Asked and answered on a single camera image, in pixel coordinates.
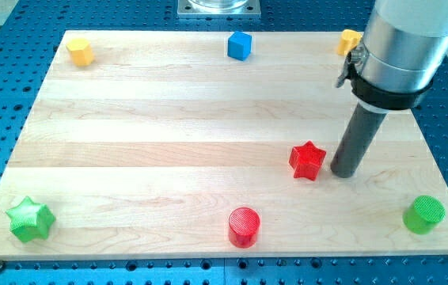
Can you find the red star block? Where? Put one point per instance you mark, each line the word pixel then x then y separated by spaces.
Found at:
pixel 306 160

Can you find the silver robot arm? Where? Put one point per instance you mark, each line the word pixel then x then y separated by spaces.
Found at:
pixel 404 43

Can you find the yellow block behind arm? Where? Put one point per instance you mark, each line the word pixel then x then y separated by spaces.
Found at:
pixel 349 39

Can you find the wooden board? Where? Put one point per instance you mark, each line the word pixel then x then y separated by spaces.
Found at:
pixel 145 153

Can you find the red cylinder block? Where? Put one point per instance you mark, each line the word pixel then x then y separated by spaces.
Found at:
pixel 244 225

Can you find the blue cube block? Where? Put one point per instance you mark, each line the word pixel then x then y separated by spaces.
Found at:
pixel 239 45

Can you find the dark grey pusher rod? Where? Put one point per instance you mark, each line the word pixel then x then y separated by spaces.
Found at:
pixel 359 134

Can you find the yellow hexagon block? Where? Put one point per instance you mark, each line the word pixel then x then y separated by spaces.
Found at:
pixel 80 51

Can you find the green star block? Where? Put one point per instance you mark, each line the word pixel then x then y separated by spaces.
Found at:
pixel 30 220

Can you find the green cylinder block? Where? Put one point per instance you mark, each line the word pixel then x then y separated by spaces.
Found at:
pixel 424 214

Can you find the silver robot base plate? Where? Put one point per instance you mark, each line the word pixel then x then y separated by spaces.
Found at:
pixel 218 8

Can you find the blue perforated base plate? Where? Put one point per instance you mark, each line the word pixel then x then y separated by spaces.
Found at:
pixel 30 32

